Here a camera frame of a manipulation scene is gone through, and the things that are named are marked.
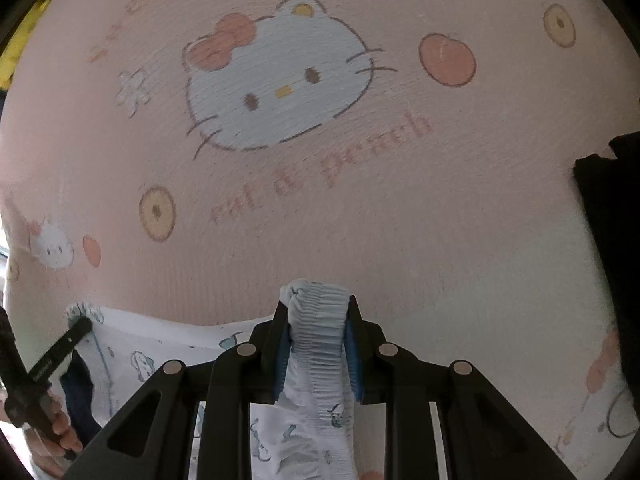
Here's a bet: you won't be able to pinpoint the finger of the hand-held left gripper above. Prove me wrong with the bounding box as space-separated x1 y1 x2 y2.
25 317 94 386

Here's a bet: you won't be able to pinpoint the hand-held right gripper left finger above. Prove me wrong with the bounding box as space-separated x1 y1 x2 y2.
60 300 293 480

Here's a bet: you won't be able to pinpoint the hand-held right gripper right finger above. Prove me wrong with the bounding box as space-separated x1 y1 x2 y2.
342 296 578 480

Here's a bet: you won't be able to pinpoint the white cartoon print pants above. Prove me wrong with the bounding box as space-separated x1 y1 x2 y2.
67 277 396 480

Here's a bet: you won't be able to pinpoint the person's left hand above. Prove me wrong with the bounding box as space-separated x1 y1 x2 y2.
0 377 85 478

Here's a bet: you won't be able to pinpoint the pink cartoon cat blanket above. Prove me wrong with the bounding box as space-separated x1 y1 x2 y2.
0 0 640 480

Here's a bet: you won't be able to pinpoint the black garment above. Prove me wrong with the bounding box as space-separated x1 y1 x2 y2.
574 131 640 376

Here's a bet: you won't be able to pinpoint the yellow object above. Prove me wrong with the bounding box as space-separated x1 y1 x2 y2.
0 7 43 88

